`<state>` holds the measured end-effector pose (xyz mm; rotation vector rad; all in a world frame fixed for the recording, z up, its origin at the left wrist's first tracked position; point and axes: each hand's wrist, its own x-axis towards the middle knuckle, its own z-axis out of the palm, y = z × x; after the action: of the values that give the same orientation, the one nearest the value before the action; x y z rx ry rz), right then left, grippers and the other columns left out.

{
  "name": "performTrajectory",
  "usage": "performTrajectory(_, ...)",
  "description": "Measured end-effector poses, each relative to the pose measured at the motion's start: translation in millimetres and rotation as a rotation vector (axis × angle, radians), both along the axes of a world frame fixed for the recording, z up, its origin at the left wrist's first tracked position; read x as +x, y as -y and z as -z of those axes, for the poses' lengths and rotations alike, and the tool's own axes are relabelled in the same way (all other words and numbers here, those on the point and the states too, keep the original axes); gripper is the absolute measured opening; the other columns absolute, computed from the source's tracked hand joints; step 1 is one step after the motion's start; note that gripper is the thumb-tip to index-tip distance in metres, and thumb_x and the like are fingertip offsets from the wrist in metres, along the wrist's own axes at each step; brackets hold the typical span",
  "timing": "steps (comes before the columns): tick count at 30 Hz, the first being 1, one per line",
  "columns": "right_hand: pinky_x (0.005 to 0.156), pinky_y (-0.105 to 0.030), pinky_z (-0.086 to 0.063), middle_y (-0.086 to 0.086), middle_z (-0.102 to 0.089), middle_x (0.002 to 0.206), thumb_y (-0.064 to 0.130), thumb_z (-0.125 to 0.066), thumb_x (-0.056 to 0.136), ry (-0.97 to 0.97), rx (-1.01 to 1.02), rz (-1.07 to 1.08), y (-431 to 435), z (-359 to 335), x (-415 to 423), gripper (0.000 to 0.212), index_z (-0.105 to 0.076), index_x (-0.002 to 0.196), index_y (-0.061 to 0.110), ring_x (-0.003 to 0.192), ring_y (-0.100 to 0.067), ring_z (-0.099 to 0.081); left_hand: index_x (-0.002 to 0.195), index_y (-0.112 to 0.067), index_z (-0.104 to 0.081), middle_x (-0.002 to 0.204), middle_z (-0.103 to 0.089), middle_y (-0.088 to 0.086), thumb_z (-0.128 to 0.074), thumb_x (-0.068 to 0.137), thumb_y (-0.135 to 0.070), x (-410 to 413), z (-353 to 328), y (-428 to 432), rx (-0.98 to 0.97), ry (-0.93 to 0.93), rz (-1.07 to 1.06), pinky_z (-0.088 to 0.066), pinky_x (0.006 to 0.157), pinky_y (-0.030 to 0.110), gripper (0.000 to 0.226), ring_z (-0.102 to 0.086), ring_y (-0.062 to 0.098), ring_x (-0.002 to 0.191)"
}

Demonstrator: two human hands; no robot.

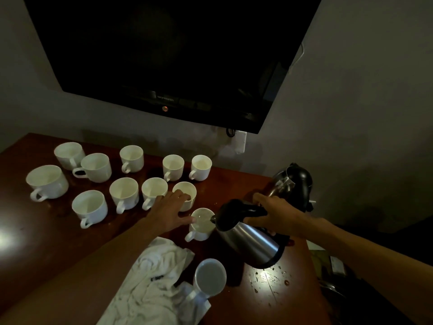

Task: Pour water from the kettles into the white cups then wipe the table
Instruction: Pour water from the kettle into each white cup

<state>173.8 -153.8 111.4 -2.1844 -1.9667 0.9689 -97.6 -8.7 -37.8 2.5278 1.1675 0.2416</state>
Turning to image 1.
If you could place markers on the person's left hand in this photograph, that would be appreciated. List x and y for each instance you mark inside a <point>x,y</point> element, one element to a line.
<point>167,214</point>

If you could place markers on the person's right hand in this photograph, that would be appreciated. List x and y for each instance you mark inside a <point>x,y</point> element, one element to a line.
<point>287,220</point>

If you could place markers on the steel kettle with black lid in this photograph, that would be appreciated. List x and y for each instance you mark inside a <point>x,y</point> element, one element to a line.
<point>250,247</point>

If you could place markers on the group of white cups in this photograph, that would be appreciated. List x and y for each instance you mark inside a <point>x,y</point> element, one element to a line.
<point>47,182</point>

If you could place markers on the person's right forearm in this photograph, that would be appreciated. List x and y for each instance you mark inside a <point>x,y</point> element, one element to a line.
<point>372,264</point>

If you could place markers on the person's left forearm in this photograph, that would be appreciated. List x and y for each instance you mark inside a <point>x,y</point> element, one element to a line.
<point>84,274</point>

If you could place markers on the black and steel kettle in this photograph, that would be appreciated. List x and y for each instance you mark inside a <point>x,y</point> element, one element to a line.
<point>301,186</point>

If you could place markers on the white paper sheet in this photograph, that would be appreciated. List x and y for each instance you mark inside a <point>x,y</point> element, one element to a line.
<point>314,246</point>

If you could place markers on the dark red wooden table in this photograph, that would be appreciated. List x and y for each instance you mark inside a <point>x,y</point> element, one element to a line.
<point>233,186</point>

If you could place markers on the small white card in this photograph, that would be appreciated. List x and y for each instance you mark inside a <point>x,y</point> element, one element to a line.
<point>337,265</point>

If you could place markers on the white crumpled cloth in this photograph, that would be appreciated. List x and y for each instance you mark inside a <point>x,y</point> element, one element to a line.
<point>145,294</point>

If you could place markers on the black wall television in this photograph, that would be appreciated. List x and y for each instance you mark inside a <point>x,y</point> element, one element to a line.
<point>169,47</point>

